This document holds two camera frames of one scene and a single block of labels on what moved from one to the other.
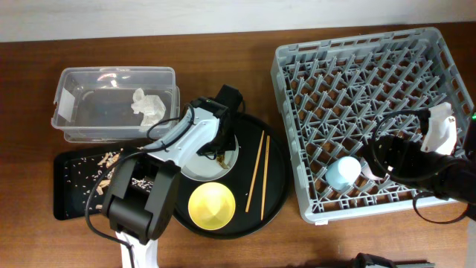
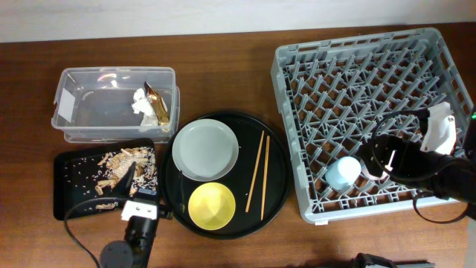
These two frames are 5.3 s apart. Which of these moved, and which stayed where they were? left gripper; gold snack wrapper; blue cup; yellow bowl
Moved: left gripper; gold snack wrapper
Stayed: yellow bowl; blue cup
